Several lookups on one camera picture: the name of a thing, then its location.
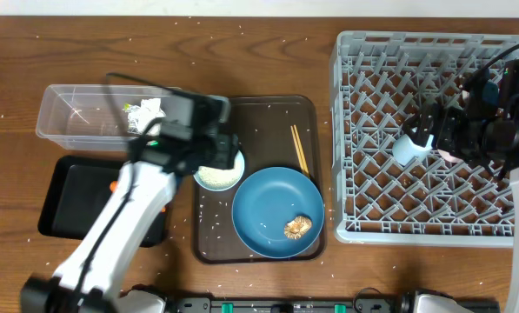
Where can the brown serving tray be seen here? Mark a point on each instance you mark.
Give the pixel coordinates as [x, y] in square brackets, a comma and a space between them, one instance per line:
[262, 125]

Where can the light blue rice bowl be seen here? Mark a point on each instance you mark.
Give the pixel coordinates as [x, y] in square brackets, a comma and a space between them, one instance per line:
[221, 180]

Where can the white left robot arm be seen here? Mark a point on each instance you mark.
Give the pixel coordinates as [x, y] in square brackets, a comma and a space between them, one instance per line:
[170, 147]

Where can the orange carrot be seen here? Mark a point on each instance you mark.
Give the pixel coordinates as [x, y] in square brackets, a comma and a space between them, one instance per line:
[113, 186]

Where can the brown food scrap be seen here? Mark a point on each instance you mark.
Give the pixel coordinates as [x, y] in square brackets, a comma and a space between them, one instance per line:
[297, 228]

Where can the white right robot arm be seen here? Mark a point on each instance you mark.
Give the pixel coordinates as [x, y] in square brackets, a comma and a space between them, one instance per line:
[485, 130]

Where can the black waste tray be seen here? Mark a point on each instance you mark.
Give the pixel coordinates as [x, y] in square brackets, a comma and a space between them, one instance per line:
[79, 189]

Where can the blue plate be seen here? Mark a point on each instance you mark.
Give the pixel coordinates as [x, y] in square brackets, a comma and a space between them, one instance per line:
[267, 201]

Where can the yellow snack wrapper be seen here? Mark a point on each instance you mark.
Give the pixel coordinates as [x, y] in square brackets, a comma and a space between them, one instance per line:
[132, 114]

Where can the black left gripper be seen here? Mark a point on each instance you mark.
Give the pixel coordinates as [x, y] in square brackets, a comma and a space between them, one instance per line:
[232, 141]

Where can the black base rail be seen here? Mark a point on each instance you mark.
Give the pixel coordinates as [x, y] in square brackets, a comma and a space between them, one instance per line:
[285, 306]

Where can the clear plastic bin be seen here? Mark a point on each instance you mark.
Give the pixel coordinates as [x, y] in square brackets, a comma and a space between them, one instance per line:
[92, 117]

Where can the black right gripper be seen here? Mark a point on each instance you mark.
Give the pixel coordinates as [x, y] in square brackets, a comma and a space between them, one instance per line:
[429, 115]

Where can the pink cup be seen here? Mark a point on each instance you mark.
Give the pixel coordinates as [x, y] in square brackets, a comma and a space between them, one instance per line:
[448, 157]

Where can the white tissue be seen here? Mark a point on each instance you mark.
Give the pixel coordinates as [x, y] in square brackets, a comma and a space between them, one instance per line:
[150, 109]

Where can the light blue cup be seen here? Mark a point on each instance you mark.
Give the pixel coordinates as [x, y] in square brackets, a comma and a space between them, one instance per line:
[404, 149]

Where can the grey dishwasher rack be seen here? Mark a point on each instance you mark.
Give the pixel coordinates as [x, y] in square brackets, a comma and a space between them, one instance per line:
[377, 80]

